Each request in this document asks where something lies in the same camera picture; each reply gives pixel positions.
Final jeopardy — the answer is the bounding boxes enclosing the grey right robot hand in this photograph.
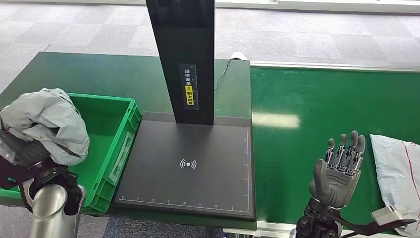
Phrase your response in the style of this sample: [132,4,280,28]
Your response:
[309,130,366,210]

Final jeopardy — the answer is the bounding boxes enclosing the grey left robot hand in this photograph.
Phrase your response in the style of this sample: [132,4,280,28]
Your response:
[0,129,53,169]

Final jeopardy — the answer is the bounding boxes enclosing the grey package with red print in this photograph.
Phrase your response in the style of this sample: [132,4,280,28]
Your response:
[0,87,90,167]

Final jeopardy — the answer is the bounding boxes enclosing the white package with red stripe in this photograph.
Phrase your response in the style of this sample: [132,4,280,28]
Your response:
[370,134,420,238]

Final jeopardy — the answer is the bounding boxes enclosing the green conveyor belt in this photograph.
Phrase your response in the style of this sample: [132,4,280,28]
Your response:
[249,67,420,237]

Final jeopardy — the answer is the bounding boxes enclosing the black inbound scanner machine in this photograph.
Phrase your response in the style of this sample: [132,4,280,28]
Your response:
[113,0,256,220]

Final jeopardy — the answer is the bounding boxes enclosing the white conveyor roller end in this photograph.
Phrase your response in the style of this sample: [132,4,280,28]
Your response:
[229,52,249,62]

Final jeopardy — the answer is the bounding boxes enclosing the green plastic crate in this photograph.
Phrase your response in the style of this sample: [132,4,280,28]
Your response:
[0,93,142,215]

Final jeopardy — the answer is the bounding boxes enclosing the dark green table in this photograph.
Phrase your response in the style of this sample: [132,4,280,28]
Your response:
[0,52,257,231]

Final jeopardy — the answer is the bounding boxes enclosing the black and yellow label sticker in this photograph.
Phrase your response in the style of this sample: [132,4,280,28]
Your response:
[178,64,200,111]

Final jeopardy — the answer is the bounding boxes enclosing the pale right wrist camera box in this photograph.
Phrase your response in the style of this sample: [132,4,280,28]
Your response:
[371,205,416,228]

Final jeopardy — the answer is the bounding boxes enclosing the white conveyor frame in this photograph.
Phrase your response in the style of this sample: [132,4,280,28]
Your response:
[223,60,420,238]

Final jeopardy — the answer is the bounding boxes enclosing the thin black cable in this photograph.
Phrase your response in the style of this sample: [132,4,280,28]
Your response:
[213,59,232,93]

